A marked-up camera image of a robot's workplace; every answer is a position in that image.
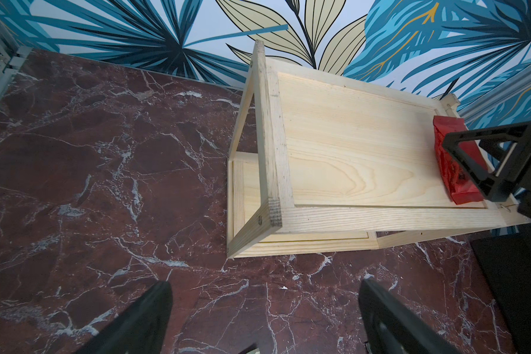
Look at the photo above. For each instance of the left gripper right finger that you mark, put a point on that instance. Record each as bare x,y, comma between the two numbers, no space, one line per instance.
392,328

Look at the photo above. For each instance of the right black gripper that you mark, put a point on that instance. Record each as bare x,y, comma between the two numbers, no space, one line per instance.
498,161

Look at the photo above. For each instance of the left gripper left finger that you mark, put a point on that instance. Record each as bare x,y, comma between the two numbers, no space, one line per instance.
141,328

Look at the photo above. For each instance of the light wooden two-tier shelf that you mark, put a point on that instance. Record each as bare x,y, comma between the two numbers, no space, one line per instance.
321,163

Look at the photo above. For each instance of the right aluminium corner post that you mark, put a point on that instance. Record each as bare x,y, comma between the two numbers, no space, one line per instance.
513,86

